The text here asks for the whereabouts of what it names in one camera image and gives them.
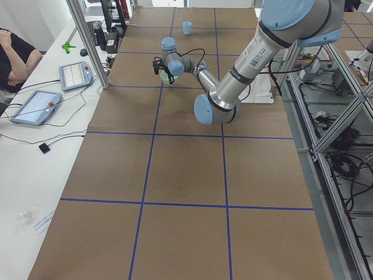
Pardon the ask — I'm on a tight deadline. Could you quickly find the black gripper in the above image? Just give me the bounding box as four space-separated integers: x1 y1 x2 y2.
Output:
163 66 174 85

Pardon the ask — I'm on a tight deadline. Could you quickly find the green ceramic bowl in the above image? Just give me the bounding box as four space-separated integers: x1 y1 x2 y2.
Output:
160 71 179 85

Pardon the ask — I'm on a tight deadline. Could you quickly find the blue plastic cup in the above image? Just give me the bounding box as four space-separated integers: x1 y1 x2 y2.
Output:
182 21 192 36

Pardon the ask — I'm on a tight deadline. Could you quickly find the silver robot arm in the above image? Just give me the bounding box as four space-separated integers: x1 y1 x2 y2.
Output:
153 1 345 125

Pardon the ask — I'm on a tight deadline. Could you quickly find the black box with label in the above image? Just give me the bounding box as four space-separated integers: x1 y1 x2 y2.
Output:
105 32 119 54

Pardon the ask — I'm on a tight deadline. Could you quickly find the black thermos bottle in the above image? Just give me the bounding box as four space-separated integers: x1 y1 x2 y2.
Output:
94 27 107 51

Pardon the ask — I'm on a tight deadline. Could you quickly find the black computer mouse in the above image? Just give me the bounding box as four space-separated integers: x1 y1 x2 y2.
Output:
80 48 88 57

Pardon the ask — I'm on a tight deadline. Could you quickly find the far blue teach pendant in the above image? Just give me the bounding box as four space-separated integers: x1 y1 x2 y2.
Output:
59 61 93 92

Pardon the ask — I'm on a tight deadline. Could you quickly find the blue teach pendant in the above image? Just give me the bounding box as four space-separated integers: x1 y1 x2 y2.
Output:
10 90 62 126
59 61 93 92

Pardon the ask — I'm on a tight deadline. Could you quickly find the green plastic clamp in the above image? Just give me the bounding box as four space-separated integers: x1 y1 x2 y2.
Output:
61 42 76 54

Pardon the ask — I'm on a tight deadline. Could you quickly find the near blue teach pendant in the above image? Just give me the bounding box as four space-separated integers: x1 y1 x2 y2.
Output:
10 90 62 126

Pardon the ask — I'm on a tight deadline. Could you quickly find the small black square puck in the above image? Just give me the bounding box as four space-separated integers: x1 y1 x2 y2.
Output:
38 143 51 154

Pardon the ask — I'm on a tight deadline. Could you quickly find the seated person black shirt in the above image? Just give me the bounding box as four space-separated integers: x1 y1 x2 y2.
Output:
1 28 43 93

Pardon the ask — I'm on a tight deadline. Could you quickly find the clear plastic bag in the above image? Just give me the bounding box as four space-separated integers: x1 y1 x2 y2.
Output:
15 206 39 233

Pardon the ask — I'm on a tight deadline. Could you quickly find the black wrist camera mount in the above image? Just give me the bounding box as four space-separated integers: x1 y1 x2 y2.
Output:
152 57 164 75

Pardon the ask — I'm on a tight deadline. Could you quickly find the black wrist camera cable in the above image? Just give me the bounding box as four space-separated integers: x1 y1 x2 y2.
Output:
177 48 251 100

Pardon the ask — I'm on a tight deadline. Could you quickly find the aluminium frame post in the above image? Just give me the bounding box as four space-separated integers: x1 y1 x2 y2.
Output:
66 0 109 89

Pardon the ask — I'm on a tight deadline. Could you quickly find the white column pedestal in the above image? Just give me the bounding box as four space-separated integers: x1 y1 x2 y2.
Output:
238 74 274 104

